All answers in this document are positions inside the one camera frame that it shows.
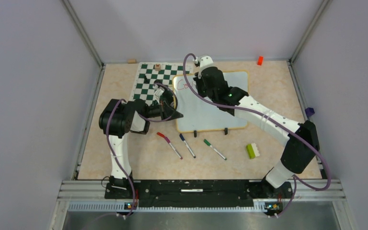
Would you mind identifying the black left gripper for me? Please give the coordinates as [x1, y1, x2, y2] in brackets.
[144, 98, 183, 122]

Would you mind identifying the red marker cap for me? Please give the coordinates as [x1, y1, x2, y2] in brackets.
[157, 132, 165, 138]

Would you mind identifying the yellow framed whiteboard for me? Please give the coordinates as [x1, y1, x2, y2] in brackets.
[172, 71, 249, 133]

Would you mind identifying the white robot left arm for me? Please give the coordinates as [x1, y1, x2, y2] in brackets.
[99, 99, 184, 198]

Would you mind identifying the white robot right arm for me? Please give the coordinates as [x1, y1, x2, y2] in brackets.
[193, 67, 319, 197]

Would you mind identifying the purple capped marker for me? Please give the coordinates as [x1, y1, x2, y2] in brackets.
[164, 137, 183, 160]

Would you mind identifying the blue capped marker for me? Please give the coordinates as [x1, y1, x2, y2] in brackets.
[179, 133, 196, 159]

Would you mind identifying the green white chess mat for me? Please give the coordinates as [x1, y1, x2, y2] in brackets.
[132, 62, 194, 104]

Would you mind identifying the wooden chess piece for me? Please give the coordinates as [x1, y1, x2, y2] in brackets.
[154, 64, 161, 71]

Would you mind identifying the green capped marker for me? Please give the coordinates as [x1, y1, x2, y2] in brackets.
[204, 139, 227, 161]

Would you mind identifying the orange block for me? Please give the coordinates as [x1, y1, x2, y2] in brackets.
[257, 56, 264, 66]

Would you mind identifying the small wooden block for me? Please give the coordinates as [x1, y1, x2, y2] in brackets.
[127, 59, 137, 64]

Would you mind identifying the green white lego brick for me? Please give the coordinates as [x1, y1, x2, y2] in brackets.
[246, 143, 260, 159]

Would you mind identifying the purple block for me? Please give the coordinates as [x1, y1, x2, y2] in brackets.
[305, 107, 315, 118]

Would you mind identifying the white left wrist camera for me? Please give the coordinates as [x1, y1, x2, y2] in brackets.
[153, 87, 165, 103]

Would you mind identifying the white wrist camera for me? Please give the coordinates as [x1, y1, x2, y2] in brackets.
[153, 87, 165, 103]
[193, 55, 214, 71]

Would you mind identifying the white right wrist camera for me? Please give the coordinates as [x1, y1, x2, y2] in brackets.
[193, 55, 214, 71]

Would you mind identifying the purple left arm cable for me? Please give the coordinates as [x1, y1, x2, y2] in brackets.
[105, 82, 179, 219]

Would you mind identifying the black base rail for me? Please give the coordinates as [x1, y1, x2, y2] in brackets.
[104, 178, 292, 208]

